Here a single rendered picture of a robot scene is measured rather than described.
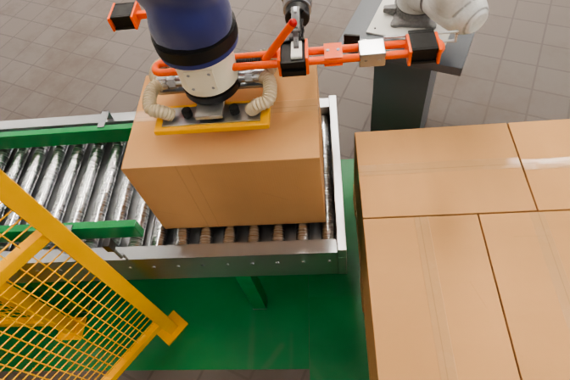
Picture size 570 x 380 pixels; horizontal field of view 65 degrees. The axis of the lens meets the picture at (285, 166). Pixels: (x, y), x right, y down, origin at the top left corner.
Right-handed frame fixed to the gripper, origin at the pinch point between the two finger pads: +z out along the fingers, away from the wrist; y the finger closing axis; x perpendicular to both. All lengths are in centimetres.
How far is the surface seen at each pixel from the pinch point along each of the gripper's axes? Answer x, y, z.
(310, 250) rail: 1, 55, 34
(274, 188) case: 10.6, 34.8, 21.1
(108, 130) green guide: 84, 51, -22
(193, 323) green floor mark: 57, 114, 40
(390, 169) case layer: -30, 60, -1
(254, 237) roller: 21, 59, 26
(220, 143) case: 25.0, 19.4, 13.9
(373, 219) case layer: -22, 60, 20
